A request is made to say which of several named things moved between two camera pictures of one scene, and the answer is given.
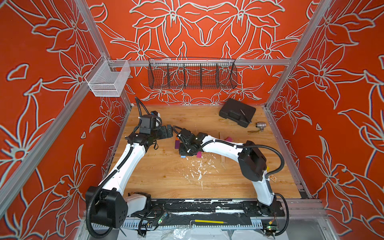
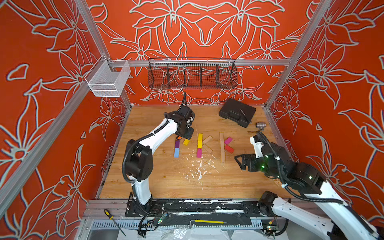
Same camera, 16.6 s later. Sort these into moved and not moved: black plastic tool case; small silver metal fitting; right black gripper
Moved: right black gripper
Not moved: small silver metal fitting; black plastic tool case
